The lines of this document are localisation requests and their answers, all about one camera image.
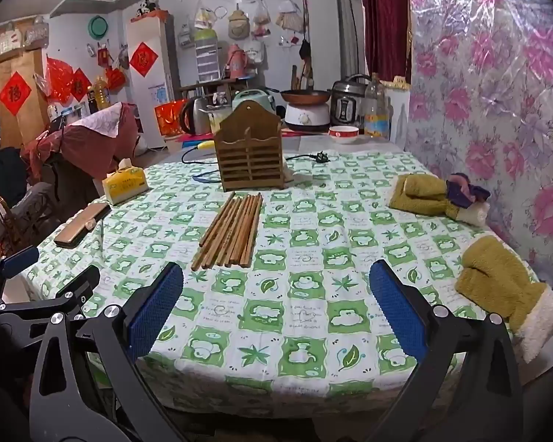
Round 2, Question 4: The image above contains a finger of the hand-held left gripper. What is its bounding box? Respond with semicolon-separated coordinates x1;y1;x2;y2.
0;245;41;307
0;266;101;327

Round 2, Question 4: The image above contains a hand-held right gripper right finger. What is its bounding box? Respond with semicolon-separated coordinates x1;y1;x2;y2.
364;259;525;442

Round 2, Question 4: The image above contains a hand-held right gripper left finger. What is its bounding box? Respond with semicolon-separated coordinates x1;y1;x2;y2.
30;262;187;442

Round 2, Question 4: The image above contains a bundle of wooden chopsticks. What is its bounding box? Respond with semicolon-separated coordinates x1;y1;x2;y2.
191;192;264;271

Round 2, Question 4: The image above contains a wooden chopstick holder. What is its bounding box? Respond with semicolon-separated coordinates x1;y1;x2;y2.
213;100;286;193

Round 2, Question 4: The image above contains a green checkered tablecloth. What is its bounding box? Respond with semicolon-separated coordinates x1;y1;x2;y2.
21;150;533;420

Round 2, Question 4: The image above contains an olive green mitten near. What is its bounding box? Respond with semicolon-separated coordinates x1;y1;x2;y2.
456;235;553;364

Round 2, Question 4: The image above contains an olive green mitten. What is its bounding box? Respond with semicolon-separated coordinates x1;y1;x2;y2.
389;172;487;228
456;235;553;364

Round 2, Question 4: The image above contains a yellow tissue box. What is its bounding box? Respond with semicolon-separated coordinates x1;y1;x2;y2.
102;159;149;206

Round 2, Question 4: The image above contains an olive green mitten far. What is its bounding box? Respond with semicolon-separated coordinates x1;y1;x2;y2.
389;172;487;228

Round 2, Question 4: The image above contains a red plastic covered furniture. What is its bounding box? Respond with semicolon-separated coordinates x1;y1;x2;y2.
21;101;141;180

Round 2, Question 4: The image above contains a wooden door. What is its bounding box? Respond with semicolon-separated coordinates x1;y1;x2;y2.
0;32;47;162

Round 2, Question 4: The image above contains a purple cloth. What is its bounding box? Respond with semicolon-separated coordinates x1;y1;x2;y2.
446;172;491;209

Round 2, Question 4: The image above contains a white patterned cloth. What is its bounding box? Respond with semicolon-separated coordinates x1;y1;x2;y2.
76;101;125;139

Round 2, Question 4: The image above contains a red diamond paper on door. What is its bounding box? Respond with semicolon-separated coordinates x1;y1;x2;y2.
0;71;33;116

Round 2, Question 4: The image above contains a white printed cloth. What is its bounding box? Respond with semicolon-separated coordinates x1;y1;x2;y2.
283;134;404;154

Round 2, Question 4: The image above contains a yellow cooking oil jug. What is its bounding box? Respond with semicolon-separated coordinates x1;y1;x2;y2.
91;76;112;111

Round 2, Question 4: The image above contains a small red diamond paper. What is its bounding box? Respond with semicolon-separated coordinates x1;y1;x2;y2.
69;68;93;102

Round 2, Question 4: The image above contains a red and white bowl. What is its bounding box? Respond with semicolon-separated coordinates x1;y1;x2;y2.
328;125;361;144

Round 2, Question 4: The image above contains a red gift bag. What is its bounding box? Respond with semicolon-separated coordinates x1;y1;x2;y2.
154;100;189;136

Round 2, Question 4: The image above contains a clear plastic oil bottle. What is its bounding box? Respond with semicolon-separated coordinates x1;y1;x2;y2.
363;73;392;141

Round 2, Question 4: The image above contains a steel electric kettle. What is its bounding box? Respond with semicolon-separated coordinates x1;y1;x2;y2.
180;97;210;135

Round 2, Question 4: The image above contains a cream slow cooker pot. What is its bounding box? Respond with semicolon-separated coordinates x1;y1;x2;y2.
205;106;226;135

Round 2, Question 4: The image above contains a white refrigerator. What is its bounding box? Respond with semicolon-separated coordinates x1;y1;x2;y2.
126;13;178;150

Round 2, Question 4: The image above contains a black electric pressure cooker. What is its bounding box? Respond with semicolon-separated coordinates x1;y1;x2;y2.
329;74;374;130

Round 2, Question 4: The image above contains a beige handbag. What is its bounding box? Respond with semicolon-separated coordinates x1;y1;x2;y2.
0;21;23;63
23;16;51;51

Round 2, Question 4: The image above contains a white electric cooker base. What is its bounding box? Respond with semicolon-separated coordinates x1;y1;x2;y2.
283;101;331;133

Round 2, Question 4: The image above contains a wooden side table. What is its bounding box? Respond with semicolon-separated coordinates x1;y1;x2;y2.
179;77;240;102

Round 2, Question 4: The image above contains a red diamond paper on refrigerator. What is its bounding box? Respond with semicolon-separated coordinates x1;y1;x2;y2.
129;41;160;79

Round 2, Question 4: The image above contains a brown frying pan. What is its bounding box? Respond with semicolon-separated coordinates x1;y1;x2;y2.
280;88;333;104

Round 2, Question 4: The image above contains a green rice cooker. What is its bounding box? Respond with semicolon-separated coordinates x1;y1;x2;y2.
232;88;277;116

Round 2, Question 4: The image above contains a green round basin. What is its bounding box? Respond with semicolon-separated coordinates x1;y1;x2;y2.
88;15;110;41

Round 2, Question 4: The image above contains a plastic drawer tower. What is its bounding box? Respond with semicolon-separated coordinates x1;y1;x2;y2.
194;28;222;83

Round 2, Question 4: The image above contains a pink thermos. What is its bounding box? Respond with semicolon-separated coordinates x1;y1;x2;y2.
226;43;250;81

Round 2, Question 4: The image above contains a white tote bag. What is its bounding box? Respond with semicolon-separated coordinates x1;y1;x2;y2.
242;39;264;64

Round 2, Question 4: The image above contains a grey sliding door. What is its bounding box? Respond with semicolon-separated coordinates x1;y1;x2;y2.
334;0;365;79

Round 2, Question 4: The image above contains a dark red curtain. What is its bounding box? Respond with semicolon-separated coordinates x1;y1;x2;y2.
360;0;413;84

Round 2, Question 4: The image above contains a plastic bag with yellow contents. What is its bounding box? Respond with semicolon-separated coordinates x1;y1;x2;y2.
194;0;218;31

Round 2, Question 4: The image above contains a clear plastic bag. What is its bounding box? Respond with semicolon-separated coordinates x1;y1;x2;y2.
253;0;272;38

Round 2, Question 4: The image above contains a hanging bag of beige goods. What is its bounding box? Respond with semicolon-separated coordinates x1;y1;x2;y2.
275;0;305;33

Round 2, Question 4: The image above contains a black power cord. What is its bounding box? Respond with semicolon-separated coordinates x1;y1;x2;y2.
181;145;329;165

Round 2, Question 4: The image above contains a red paper wall decoration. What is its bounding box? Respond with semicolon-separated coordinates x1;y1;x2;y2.
46;55;77;102

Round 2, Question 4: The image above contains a floral plastic wall sheet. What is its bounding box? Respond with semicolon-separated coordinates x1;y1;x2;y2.
403;0;553;295

